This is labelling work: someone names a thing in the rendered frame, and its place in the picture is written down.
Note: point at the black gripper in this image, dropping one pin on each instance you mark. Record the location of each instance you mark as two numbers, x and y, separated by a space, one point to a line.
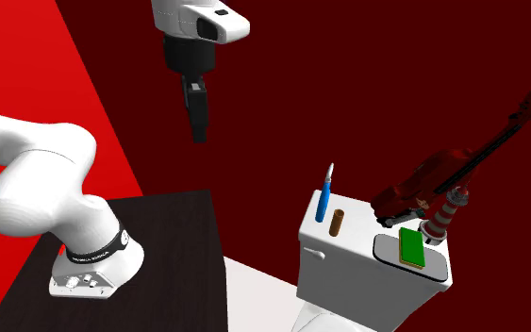
189 55

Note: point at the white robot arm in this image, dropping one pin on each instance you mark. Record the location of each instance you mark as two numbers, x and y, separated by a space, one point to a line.
39 193

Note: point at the dark robot stand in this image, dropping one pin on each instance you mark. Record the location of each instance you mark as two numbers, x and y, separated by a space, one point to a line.
173 266

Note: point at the brown cylinder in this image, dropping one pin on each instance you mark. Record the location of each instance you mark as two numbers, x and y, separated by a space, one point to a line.
336 223

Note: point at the white toilet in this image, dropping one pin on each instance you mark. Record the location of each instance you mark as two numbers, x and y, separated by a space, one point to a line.
338 271

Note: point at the red violin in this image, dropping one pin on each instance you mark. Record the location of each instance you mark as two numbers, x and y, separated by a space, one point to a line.
439 177

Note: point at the green flat box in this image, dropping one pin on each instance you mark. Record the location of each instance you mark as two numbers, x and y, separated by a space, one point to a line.
412 248

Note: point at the red white lighthouse figure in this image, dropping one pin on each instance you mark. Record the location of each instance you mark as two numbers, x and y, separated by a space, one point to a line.
444 214

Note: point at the grey tablet with black rim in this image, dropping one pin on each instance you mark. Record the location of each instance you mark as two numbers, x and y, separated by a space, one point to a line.
435 264

